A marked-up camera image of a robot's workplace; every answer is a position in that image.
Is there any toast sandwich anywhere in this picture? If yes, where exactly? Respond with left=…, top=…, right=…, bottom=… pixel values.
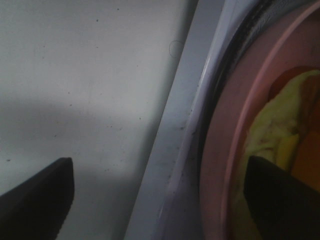
left=231, top=66, right=320, bottom=240

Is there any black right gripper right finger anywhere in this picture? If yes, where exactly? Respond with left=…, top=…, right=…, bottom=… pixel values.
left=243, top=156, right=320, bottom=240

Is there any pink round plate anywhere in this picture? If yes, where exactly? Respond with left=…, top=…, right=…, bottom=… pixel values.
left=199, top=0, right=320, bottom=240

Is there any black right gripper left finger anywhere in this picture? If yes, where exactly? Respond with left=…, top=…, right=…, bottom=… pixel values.
left=0, top=157, right=75, bottom=240

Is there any white microwave oven body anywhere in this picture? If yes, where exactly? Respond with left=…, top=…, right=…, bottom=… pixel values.
left=124, top=0, right=256, bottom=240

